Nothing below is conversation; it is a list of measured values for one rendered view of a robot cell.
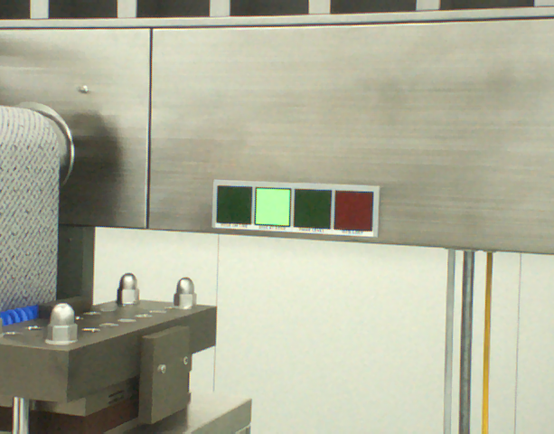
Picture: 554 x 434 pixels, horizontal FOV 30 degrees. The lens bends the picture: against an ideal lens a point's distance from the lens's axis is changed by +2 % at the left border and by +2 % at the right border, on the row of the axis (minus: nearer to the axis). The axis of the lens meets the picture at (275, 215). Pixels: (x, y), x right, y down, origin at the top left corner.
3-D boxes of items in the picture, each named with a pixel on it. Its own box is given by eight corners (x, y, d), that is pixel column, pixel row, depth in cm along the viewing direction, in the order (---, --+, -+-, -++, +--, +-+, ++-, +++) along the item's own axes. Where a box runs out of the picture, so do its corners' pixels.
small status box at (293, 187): (211, 227, 146) (212, 179, 146) (213, 227, 147) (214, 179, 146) (377, 237, 137) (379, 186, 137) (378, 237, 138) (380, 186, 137)
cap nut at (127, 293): (110, 303, 151) (111, 272, 150) (123, 299, 154) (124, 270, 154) (132, 305, 149) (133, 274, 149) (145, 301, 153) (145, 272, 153)
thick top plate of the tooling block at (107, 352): (-53, 389, 120) (-52, 337, 119) (122, 336, 157) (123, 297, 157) (66, 403, 114) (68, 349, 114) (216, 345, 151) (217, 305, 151)
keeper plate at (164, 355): (137, 422, 130) (140, 335, 129) (173, 405, 139) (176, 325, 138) (154, 425, 129) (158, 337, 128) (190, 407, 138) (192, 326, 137)
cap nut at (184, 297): (167, 307, 147) (168, 277, 147) (179, 305, 151) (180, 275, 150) (190, 309, 146) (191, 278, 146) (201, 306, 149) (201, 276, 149)
